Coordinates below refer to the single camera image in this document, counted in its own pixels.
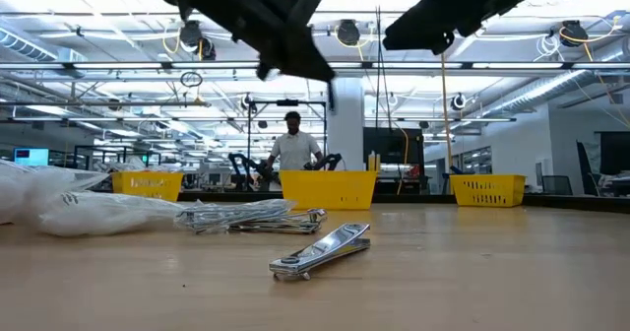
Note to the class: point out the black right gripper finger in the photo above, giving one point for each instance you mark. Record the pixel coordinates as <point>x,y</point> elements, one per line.
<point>423,30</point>

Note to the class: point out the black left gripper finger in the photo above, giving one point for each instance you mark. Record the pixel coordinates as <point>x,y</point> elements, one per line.
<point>300,57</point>

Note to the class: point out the silver metal nail clipper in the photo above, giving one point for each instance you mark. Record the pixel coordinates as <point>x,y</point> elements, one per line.
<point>320,249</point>
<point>290,225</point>

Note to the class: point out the black background robot arm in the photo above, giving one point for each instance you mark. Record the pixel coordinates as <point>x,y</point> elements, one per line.
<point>327,161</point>
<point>241,161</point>

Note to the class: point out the white building column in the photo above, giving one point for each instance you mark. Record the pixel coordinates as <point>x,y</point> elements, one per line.
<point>347,124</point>

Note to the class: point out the person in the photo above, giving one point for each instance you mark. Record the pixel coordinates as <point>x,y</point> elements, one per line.
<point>294,151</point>

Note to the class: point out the yellow bottle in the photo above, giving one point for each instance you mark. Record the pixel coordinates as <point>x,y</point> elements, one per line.
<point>371,162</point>
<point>377,163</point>

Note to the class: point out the yellow plastic slotted basket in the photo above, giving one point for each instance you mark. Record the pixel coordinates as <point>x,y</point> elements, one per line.
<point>147,188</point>
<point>329,189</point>
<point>487,190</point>

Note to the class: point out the clear wrapped nail clipper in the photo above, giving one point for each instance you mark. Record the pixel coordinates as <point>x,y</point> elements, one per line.
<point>221,216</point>

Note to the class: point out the black mesh chair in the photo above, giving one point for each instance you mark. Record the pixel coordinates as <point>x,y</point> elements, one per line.
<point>556,185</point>

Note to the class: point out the blue lit monitor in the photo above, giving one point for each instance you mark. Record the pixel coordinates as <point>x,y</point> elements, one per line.
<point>30,157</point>

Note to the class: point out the clear bag white contents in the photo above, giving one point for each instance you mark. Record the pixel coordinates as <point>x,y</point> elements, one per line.
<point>29,188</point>

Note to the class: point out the black gantry frame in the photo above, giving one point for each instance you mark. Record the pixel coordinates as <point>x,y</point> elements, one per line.
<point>288,103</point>

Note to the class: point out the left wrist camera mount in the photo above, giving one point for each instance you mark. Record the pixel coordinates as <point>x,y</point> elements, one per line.
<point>295,1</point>

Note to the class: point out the silver ventilation duct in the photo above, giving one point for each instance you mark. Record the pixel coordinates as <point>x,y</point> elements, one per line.
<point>19,45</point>
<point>536,92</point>

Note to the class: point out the black wall screen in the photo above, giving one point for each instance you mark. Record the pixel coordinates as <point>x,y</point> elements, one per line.
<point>615,151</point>
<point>389,146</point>

